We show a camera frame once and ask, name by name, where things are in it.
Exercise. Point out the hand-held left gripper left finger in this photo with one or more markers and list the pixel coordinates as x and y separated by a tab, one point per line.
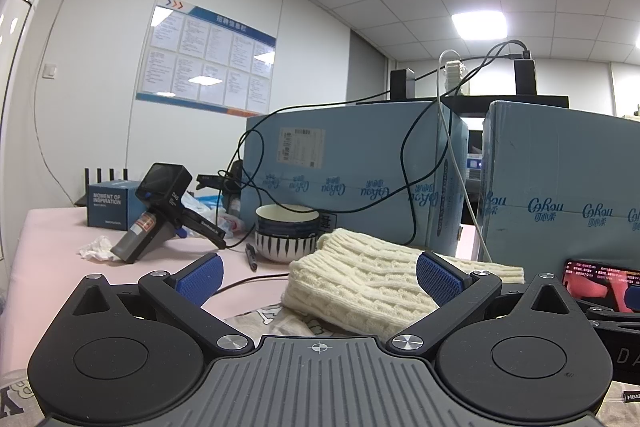
200	277

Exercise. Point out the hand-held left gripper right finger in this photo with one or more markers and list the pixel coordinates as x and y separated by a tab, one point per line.
440	274

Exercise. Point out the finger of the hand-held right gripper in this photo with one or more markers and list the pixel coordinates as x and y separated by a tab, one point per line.
633	298

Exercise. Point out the white knitted sweater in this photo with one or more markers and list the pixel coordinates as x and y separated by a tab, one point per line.
360	272

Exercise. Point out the smartphone with pink screen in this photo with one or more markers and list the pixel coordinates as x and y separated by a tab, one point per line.
595	279

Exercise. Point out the black pen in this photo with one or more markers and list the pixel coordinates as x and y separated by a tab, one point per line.
251	257

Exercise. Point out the clear plastic bag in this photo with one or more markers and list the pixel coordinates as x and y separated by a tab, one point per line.
210	209

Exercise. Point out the striped ceramic bowl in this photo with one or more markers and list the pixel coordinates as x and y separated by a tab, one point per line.
287	232

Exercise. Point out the crumpled white tissue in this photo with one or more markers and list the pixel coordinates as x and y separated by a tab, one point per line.
97	249

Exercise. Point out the small dark blue box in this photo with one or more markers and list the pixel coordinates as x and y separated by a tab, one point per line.
112	204

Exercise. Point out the large blue cardboard box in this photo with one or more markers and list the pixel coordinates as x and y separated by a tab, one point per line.
560	167
350	167

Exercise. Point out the black router with antennas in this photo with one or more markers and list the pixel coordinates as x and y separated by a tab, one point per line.
100	174

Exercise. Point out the pink table cover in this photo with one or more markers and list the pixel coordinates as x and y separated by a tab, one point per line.
55	247

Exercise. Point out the black shelf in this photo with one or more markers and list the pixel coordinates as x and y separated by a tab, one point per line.
500	100

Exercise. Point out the black box device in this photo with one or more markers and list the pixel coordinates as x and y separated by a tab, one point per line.
402	84

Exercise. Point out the white charger block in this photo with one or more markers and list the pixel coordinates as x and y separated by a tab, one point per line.
455	77

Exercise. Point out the black power adapter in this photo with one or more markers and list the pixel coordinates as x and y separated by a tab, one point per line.
525	74

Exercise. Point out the ceiling light panel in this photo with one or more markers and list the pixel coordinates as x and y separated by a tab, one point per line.
477	25

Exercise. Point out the white standing air conditioner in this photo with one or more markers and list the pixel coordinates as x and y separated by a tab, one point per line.
22	7

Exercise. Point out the black handheld camera device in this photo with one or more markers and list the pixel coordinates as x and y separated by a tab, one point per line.
160	202

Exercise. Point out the blue framed wall poster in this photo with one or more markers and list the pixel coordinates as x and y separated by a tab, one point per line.
205	57

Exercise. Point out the white wall switch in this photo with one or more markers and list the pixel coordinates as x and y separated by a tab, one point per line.
49	71

